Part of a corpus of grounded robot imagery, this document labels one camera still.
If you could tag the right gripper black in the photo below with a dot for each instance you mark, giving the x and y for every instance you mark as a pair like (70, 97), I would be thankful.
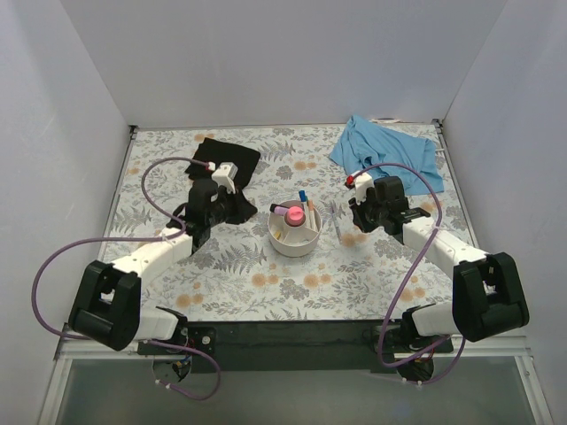
(362, 214)

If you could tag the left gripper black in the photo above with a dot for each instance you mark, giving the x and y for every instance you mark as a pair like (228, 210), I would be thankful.
(226, 208)

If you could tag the orange capped white marker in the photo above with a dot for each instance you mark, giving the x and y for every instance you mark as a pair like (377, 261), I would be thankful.
(311, 209)

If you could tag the blue capped white marker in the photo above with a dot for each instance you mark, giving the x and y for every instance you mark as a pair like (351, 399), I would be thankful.
(303, 201)

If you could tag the pink capped small bottle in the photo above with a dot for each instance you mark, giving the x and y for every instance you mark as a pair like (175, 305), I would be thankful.
(295, 216)

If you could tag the purple highlighter pink cap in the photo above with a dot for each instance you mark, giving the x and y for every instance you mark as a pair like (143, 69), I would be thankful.
(279, 210)

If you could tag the white round divided organizer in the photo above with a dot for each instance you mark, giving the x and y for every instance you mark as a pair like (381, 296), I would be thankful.
(289, 244)

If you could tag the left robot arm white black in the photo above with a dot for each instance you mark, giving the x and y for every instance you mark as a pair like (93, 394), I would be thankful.
(108, 308)

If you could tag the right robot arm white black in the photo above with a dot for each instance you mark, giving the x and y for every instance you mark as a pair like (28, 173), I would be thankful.
(487, 295)

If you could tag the black folded cloth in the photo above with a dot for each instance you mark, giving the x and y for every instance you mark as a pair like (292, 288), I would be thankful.
(246, 159)

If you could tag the floral patterned table mat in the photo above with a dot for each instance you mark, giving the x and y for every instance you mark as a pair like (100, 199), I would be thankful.
(237, 275)

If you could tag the blue cloth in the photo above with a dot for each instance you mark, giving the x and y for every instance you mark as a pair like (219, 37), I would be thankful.
(364, 144)

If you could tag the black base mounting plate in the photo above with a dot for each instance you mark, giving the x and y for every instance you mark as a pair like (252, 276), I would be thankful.
(242, 346)

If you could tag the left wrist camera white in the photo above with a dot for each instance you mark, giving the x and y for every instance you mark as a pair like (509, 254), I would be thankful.
(224, 175)

